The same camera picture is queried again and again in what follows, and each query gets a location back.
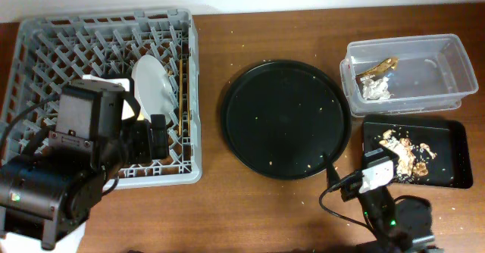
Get food scraps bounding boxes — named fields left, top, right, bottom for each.
left=375, top=130, right=437, bottom=180

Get grey round plate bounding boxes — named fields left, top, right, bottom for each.
left=131, top=55, right=174, bottom=124

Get wooden chopstick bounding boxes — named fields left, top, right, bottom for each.
left=178, top=58, right=183, bottom=136
left=186, top=57, right=191, bottom=136

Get gold foil snack wrapper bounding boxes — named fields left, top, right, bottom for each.
left=357, top=57, right=399, bottom=77

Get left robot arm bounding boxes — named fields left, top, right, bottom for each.
left=1, top=80, right=169, bottom=251

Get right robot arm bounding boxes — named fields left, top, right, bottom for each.
left=318, top=147, right=444, bottom=252

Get clear plastic waste bin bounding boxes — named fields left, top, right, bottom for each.
left=339, top=34, right=479, bottom=117

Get black rectangular tray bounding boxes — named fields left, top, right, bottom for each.
left=362, top=114, right=473, bottom=189

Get round black serving tray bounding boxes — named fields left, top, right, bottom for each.
left=220, top=60, right=352, bottom=180

